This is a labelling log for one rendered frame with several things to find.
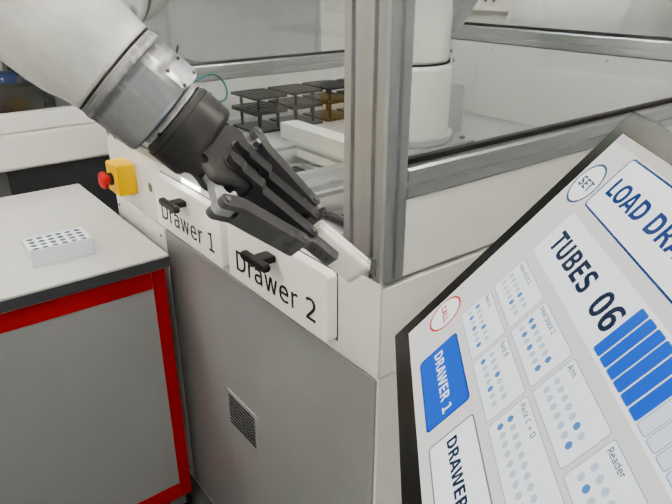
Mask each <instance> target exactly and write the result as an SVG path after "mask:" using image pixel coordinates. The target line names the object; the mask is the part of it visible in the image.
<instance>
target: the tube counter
mask: <svg viewBox="0 0 672 504"><path fill-rule="evenodd" d="M571 319H572V321H573V322H574V324H575V326H576V328H577V330H578V331H579V333H580V335H581V337H582V339H583V340H584V342H585V344H586V346H587V348H588V350H589V351H590V353H591V355H592V357H593V359H594V360H595V362H596V364H597V366H598V368H599V369H600V371H601V373H602V375H603V377H604V378H605V380H606V382H607V384H608V386H609V388H610V389H611V391H612V393H613V395H614V397H615V398H616V400H617V402H618V404H619V406H620V407H621V409H622V411H623V413H624V415H625V417H626V418H627V420H628V422H629V424H630V426H631V427H632V429H633V431H634V433H635V435H636V436H637V438H638V440H639V442H640V444H641V445H642V447H643V449H644V451H645V453H646V455H647V456H648V458H649V460H650V462H651V464H652V465H653V467H654V469H655V471H656V473H657V474H658V476H659V478H660V480H661V482H662V484H663V485H664V487H665V489H666V491H667V493H668V494H669V496H670V498H671V500H672V335H671V334H670V332H669V331H668V330H667V329H666V327H665V326H664V325H663V324H662V322H661V321H660V320H659V319H658V318H657V316H656V315H655V314H654V313H653V311H652V310H651V309H650V308H649V306H648V305H647V304H646V303H645V301H644V300H643V299H642V298H641V296H640V295H639V294H638V293H637V291H636V290H635V289H634V288H633V286H632V285H631V284H630V283H629V281H628V280H627V279H626V278H625V276H624V275H623V274H622V275H621V276H620V277H619V278H617V279H616V280H615V281H614V282H613V283H611V284H610V285H609V286H608V287H607V288H605V289H604V290H603V291H602V292H601V293H599V294H598V295H597V296H596V297H595V298H593V299H592V300H591V301H590V302H589V303H587V304H586V305H585V306H584V307H583V308H581V309H580V310H579V311H578V312H577V313H575V314H574V315H573V316H572V317H571Z"/></svg>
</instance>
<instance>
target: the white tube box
mask: <svg viewBox="0 0 672 504"><path fill-rule="evenodd" d="M21 243H22V247H23V251H24V255H25V256H26V258H27V260H28V261H29V263H30V264H31V266H32V267H33V268H37V267H41V266H45V265H49V264H54V263H58V262H62V261H66V260H70V259H75V258H79V257H83V256H87V255H91V254H95V249H94V244H93V238H92V236H91V235H90V234H89V233H88V232H87V231H86V230H85V229H84V228H83V227H82V226H76V227H72V228H67V229H62V230H58V231H53V232H48V233H43V234H39V235H34V236H29V237H24V238H21Z"/></svg>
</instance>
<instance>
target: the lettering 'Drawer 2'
mask: <svg viewBox="0 0 672 504"><path fill-rule="evenodd" d="M237 253H238V254H239V255H240V252H238V251H237V250H236V264H237V270H239V271H240V272H245V269H246V265H245V261H244V260H243V263H244V269H243V270H241V269H239V268H238V254H237ZM255 270H257V271H258V272H259V273H260V275H258V274H255V281H256V283H257V284H259V285H260V284H261V286H262V287H263V285H262V274H261V272H260V270H258V269H256V268H255ZM264 275H265V281H266V286H267V290H268V291H269V290H270V282H271V286H272V292H273V295H275V292H276V284H277V281H275V284H274V289H273V284H272V278H271V277H269V284H268V283H267V277H266V274H265V273H264ZM257 276H258V277H259V278H260V283H259V282H258V281H257V279H256V277H257ZM281 288H284V289H285V291H286V294H285V293H284V292H282V291H281ZM281 293H282V294H283V295H285V296H286V297H288V291H287V289H286V287H285V286H283V285H281V286H280V287H279V294H280V297H281V299H282V301H283V302H284V303H286V304H288V301H285V300H284V299H283V298H282V295H281ZM294 296H296V297H297V294H293V292H292V291H291V304H292V308H294V306H293V297H294ZM306 300H310V301H311V302H312V304H313V309H312V310H311V311H310V312H309V313H308V314H307V315H306V318H308V319H309V320H311V321H312V322H314V323H315V324H316V321H315V320H313V319H312V318H310V317H309V316H310V315H311V314H312V313H313V312H314V311H315V303H314V301H313V300H312V299H311V298H309V297H306Z"/></svg>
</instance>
